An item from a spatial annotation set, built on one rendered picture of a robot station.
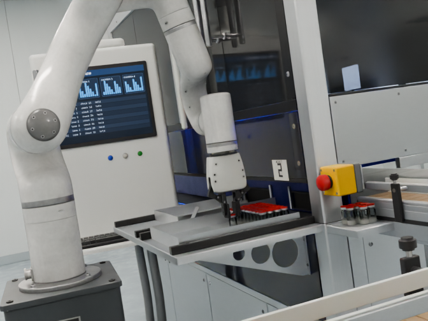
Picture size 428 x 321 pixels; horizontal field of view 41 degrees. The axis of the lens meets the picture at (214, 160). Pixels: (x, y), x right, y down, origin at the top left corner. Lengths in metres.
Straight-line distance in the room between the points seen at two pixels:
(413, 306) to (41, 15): 6.63
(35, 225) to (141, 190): 1.03
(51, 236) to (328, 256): 0.69
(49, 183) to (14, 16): 5.75
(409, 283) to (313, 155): 0.83
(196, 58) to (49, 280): 0.65
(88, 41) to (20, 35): 5.59
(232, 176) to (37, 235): 0.52
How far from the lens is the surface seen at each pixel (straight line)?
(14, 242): 6.87
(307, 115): 1.47
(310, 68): 1.47
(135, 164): 2.31
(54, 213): 1.33
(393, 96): 1.62
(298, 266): 1.59
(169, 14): 1.48
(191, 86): 1.54
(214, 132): 1.49
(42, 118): 1.28
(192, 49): 1.47
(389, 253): 1.62
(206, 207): 2.04
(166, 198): 2.34
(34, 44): 6.96
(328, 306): 0.62
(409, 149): 1.64
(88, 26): 1.39
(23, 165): 1.40
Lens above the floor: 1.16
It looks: 3 degrees down
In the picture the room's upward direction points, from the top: 8 degrees counter-clockwise
